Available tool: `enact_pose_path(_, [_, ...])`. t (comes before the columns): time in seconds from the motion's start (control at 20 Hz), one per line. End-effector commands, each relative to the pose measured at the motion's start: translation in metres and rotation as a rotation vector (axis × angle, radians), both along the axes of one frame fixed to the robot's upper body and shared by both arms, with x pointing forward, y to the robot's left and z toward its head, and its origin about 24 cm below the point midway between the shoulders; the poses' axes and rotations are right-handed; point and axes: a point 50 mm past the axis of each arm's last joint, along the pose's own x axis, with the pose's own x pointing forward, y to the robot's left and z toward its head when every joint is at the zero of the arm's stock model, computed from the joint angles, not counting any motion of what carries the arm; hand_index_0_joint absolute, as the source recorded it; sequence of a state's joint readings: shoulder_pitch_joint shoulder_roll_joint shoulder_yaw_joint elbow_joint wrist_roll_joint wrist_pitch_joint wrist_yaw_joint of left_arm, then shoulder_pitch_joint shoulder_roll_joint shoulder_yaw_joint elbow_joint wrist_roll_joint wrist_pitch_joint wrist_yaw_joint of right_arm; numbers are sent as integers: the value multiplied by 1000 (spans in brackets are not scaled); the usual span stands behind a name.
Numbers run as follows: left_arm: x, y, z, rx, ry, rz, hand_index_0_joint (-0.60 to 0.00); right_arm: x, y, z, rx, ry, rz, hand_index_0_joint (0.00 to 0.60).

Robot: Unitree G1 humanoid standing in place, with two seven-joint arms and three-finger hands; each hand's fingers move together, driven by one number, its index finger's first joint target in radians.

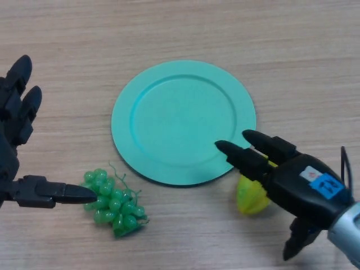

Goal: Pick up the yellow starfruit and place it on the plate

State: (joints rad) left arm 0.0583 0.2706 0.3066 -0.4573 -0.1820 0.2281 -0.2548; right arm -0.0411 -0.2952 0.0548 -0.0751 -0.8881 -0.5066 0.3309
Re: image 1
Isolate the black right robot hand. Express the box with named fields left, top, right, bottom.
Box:
left=215, top=129, right=355, bottom=261

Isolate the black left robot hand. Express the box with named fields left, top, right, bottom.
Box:
left=0, top=55, right=98, bottom=209

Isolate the yellow starfruit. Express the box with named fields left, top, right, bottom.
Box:
left=237, top=159, right=278, bottom=217

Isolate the green round plate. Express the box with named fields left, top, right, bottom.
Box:
left=111, top=59, right=257, bottom=188

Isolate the green grape bunch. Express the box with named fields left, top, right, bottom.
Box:
left=81, top=161, right=150, bottom=240

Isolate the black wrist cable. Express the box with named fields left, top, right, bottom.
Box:
left=340, top=146, right=356, bottom=197

